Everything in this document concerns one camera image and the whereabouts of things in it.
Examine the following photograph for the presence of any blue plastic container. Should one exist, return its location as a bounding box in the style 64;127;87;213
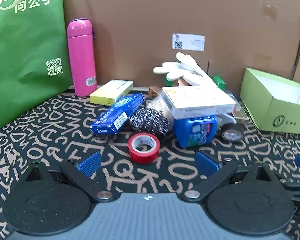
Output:
174;115;219;148

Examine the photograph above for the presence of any white shipping label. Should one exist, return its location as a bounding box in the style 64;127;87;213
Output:
172;33;206;52

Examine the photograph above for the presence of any blue rectangular carton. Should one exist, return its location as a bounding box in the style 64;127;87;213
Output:
90;93;145;135

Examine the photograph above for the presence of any small brown cardboard box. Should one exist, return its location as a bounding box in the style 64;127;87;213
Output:
148;85;163;98

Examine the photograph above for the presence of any green bottle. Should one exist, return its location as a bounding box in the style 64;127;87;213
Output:
211;75;227;91
164;77;181;87

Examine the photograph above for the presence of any yellow flat carton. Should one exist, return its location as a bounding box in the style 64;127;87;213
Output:
89;79;134;106

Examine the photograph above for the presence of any light green box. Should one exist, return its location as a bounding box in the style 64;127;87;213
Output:
239;67;300;134

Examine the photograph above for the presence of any clear plastic packaging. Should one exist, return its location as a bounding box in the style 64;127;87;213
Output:
225;94;251;121

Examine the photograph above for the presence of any black letter-patterned mat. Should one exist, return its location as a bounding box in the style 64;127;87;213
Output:
0;85;300;240

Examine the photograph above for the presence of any pink thermos bottle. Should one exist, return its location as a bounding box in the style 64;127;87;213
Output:
66;18;98;97

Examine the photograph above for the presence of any black tape roll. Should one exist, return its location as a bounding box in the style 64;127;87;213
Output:
221;122;244;142

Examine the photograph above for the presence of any white long carton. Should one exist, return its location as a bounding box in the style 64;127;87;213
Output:
161;86;238;119

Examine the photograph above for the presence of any white work glove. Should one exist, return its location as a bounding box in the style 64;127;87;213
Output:
153;52;219;88

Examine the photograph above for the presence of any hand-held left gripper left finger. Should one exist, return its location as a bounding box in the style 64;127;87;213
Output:
25;151;115;202

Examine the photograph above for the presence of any red tape roll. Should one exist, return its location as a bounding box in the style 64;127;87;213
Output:
127;132;161;164

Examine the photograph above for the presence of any steel wool scourer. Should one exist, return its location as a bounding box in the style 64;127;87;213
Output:
129;97;171;137

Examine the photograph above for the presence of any large brown cardboard box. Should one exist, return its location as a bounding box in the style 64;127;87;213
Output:
62;0;300;97

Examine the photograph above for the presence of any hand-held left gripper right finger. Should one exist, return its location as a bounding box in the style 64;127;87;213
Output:
181;151;283;202

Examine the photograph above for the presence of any green paper shopping bag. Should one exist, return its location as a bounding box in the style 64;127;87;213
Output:
0;0;74;128

